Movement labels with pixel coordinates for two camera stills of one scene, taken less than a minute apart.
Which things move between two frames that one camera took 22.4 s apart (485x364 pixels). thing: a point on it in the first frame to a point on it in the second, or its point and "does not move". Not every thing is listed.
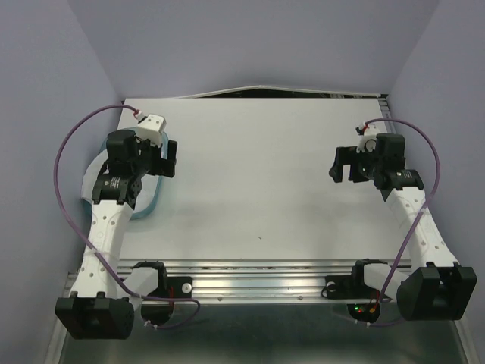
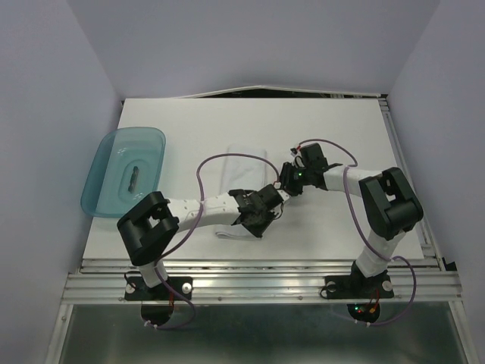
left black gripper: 163,167 to 257,231
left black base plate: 173,287 does not move
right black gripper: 344,155 to 286,180
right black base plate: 349,287 does not move
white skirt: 147,193 to 242,174
